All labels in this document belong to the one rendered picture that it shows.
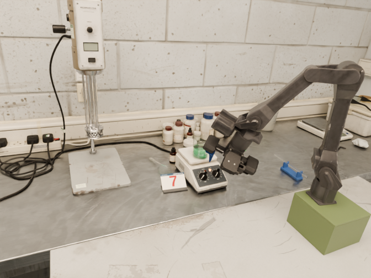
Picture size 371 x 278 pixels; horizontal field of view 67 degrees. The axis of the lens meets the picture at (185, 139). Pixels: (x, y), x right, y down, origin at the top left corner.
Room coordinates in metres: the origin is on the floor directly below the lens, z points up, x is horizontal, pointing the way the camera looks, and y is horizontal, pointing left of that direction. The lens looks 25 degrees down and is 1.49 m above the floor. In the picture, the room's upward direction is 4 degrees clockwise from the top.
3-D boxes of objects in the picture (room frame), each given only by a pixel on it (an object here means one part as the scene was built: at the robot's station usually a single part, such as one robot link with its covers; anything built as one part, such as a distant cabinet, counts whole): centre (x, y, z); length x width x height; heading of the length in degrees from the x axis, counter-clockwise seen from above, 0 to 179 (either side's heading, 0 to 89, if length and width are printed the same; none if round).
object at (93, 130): (0.94, 0.34, 1.17); 0.07 x 0.07 x 0.25
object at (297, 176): (1.01, -0.45, 0.92); 0.10 x 0.03 x 0.04; 25
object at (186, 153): (0.97, -0.05, 0.98); 0.12 x 0.12 x 0.01; 28
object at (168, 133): (1.21, 0.08, 0.94); 0.05 x 0.05 x 0.09
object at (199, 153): (0.94, -0.06, 1.03); 0.07 x 0.06 x 0.08; 91
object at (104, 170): (0.94, 0.34, 0.91); 0.30 x 0.20 x 0.01; 26
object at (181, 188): (0.85, 0.03, 0.92); 0.09 x 0.06 x 0.04; 110
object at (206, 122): (1.32, -0.11, 0.96); 0.07 x 0.07 x 0.13
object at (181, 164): (0.94, -0.06, 0.94); 0.22 x 0.13 x 0.08; 28
